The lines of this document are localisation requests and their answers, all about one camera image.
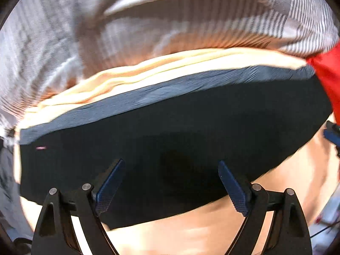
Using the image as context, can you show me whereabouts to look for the striped grey white bedding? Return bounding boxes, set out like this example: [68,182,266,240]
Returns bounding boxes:
[0,0,340,139]

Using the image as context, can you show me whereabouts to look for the red cloth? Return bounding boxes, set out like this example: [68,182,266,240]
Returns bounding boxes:
[305,41,340,126]

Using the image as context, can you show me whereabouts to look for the black pants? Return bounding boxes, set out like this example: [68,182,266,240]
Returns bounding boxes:
[19,64,334,229]

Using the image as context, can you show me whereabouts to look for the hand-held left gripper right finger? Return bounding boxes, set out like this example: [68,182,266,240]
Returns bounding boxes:
[218,161,313,255]

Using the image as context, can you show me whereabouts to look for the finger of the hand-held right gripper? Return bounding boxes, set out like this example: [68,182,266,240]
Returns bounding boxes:
[323,121,340,158]

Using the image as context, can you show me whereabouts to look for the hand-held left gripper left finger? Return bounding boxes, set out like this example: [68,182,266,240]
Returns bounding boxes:
[32,159,126,255]

